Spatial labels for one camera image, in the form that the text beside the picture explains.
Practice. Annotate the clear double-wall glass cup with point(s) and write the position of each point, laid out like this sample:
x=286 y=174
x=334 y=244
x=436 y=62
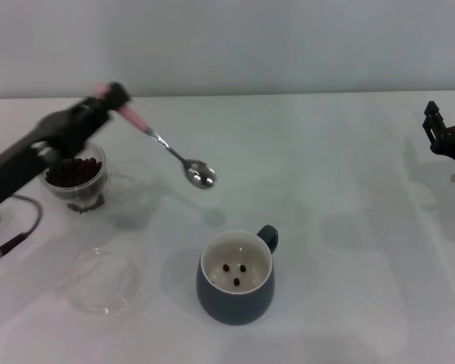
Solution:
x=96 y=189

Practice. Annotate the clear glass saucer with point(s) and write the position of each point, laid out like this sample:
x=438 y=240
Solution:
x=98 y=303

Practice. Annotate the pile of coffee beans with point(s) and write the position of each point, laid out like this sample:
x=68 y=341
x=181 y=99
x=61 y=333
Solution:
x=79 y=172

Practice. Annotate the dark green ceramic mug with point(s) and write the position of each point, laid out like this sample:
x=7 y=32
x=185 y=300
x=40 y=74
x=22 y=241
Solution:
x=231 y=307

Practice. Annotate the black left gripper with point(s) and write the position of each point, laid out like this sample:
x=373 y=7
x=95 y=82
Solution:
x=64 y=129

